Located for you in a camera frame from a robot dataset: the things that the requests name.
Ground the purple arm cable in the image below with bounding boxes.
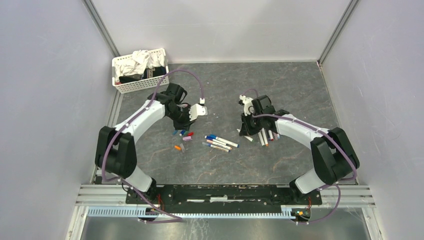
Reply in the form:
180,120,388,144
241,88,359,225
100,68,206,224

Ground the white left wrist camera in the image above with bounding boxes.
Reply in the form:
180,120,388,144
189,98,208,122

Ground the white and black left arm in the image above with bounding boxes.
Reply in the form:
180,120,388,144
94,83,195,204

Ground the green capped marker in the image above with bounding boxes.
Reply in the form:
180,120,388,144
236,128,254,142

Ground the blue capped acrylic marker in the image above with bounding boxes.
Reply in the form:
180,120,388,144
209,134,240,148

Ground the white crumpled cloth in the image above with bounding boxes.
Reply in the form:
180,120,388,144
112,49,166,77

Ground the navy capped white marker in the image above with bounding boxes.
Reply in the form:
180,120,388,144
204,135,229,146

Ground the white slotted cable duct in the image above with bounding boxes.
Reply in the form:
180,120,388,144
86,206,296,220

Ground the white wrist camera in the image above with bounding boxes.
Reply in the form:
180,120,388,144
189,98,208,122
238,94,255,116

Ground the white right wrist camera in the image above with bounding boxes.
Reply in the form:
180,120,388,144
238,94,255,116

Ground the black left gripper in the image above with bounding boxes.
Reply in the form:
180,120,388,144
166,104,197,132

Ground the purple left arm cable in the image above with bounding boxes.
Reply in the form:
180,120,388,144
100,68,206,224

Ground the clear pen cap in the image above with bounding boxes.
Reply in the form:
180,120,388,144
179,143,186,153

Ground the clear capped blue marker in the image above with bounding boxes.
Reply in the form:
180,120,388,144
202,142,231,153

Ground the dark item in basket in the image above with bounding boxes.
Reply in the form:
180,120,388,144
118,66,167,84

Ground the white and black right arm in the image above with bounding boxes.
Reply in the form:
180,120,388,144
238,94,360,204

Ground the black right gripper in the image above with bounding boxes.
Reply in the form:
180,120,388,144
240,110,264,137

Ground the orange capped white marker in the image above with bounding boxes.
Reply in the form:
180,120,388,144
261,128,269,147

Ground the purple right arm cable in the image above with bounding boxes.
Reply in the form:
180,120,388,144
241,88,359,225

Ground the peach capped marker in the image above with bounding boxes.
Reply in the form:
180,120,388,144
206,139,232,151

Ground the white plastic basket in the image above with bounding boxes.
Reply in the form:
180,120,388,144
111,48,169,94

